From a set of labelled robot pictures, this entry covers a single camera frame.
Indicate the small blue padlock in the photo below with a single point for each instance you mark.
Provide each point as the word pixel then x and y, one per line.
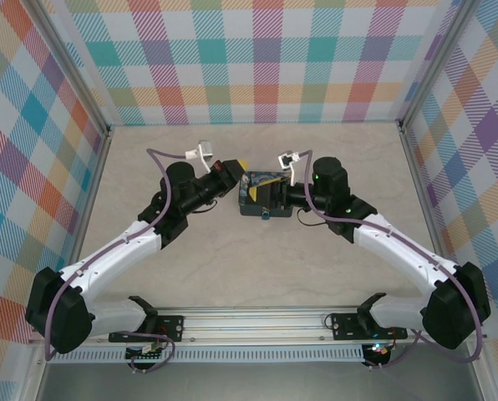
pixel 265 214

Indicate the aluminium corner post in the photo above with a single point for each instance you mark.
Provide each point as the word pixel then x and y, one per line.
pixel 73 71
pixel 437 62

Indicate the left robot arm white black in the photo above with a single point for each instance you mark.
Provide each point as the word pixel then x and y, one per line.
pixel 119 246

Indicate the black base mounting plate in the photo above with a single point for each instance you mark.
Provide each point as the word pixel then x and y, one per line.
pixel 171 326
pixel 345 328

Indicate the aluminium mounting rail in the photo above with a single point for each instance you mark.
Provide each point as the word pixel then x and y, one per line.
pixel 253 323

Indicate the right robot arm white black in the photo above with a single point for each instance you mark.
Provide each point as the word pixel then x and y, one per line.
pixel 399 250

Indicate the starry night painted tin box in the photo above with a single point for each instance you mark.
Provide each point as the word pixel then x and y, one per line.
pixel 244 200

